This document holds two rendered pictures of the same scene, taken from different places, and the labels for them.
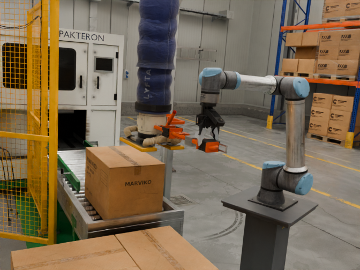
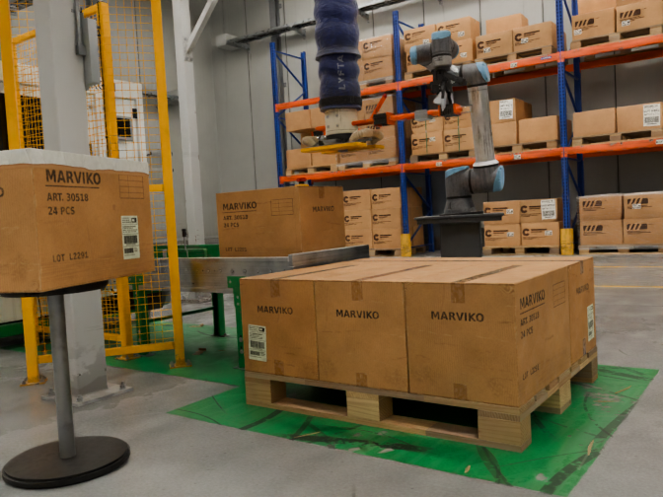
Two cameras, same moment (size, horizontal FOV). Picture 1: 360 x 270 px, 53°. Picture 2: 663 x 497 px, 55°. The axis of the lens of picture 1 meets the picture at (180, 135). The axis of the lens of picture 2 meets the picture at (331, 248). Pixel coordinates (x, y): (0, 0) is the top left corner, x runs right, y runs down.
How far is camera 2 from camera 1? 1.98 m
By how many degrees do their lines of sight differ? 26
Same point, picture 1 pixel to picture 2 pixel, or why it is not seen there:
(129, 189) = (317, 217)
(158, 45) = (349, 27)
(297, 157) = (489, 148)
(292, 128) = (481, 116)
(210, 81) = (445, 42)
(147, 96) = (343, 86)
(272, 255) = not seen: hidden behind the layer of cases
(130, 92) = not seen: hidden behind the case
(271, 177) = (462, 180)
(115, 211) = (308, 245)
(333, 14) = not seen: hidden behind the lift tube
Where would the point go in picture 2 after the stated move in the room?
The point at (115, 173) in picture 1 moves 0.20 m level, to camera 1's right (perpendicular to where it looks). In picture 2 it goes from (304, 193) to (338, 192)
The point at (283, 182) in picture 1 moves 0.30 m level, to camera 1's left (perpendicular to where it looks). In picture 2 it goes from (478, 180) to (435, 181)
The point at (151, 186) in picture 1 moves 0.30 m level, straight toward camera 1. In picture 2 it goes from (334, 214) to (363, 213)
